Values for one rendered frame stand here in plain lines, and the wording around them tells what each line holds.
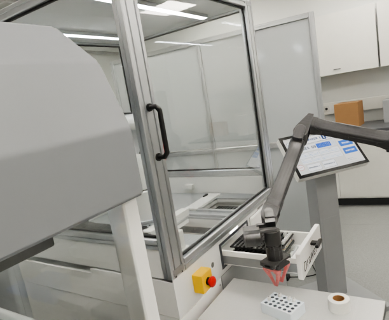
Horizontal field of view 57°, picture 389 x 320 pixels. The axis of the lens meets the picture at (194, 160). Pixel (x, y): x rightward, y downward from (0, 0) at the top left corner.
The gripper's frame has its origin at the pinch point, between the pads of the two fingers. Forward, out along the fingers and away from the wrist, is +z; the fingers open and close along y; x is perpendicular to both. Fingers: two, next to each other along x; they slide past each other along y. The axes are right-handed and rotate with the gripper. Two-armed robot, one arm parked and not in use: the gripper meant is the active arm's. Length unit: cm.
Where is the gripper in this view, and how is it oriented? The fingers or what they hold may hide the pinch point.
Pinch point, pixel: (278, 281)
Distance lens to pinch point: 138.3
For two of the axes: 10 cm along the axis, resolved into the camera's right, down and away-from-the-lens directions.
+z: 1.6, 9.7, 1.6
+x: 6.7, 0.1, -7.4
